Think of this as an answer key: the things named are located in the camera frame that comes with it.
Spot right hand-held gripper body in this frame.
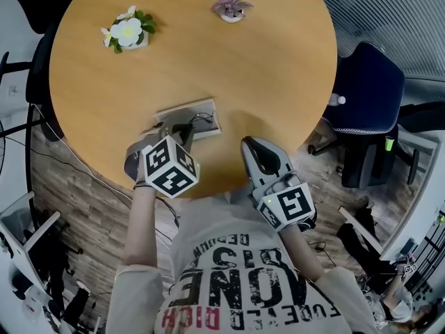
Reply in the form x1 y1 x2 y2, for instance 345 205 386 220
248 171 317 232

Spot white partition desk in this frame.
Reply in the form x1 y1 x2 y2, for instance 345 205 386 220
378 127 445 262

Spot person's right forearm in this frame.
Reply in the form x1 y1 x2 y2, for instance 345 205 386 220
280 226 326 281

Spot white window blinds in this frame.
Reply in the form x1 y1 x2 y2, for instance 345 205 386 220
309 0 445 81

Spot person's printed beige t-shirt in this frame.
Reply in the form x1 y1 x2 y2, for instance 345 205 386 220
106 191 380 334

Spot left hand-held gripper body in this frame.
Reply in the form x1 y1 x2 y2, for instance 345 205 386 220
123 127 202 200

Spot white glasses case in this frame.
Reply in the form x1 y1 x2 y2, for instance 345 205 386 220
140 97 223 142

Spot white flower potted plant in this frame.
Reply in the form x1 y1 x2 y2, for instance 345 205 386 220
100 5 156 54

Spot person's left forearm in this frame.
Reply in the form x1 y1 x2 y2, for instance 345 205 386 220
122 182 159 267

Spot black high-back office chair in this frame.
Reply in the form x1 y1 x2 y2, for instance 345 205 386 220
340 101 445 189

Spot blue fabric chair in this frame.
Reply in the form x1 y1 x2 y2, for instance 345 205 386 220
307 41 407 156

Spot white plank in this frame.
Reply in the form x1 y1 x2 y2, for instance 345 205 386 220
339 205 383 253

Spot black wire eyeglasses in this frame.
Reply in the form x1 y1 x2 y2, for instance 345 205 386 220
189 112 213 132

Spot small pink potted plant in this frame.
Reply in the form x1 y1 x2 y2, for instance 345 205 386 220
211 0 254 24

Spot black armrest office chair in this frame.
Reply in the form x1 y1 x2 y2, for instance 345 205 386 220
0 0 83 106

